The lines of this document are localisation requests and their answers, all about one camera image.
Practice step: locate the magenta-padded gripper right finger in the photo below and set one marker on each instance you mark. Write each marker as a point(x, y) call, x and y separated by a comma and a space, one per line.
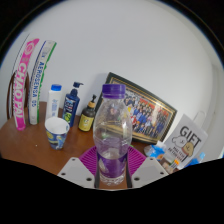
point(148, 170)

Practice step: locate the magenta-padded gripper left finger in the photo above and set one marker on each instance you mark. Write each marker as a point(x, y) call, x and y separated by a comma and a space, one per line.
point(75, 170)

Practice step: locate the clear purple-capped water bottle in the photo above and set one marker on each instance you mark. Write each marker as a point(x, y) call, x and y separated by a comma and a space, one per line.
point(111, 133)

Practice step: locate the blue tissue pack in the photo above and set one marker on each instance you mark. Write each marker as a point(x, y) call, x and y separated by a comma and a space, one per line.
point(156, 151)

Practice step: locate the colourful puzzle cube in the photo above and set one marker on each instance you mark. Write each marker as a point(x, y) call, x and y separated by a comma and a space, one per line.
point(175, 163)

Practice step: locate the blue swirl-print mug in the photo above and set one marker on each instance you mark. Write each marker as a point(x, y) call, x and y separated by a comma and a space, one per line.
point(56, 133)

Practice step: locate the white paper gift bag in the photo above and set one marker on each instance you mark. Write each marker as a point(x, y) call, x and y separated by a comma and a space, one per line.
point(186, 138)

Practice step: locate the amber pump bottle yellow label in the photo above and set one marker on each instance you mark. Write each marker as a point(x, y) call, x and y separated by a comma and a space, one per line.
point(86, 120)

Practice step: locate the framed group picture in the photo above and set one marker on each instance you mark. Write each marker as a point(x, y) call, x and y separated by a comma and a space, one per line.
point(150, 116)

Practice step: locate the dark blue pump bottle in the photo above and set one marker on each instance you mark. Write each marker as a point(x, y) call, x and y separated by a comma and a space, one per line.
point(70, 108)

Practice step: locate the white bottle with blue cap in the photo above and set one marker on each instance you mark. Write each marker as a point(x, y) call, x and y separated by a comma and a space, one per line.
point(53, 103)

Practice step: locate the white and green tube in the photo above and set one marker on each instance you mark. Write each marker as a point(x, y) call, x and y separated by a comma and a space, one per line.
point(38, 86)

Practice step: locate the pink printed tube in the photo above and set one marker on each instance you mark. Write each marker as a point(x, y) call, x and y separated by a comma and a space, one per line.
point(22, 90)

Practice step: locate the brown wooden chair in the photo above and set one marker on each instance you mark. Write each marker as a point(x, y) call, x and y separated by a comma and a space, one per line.
point(10, 96)

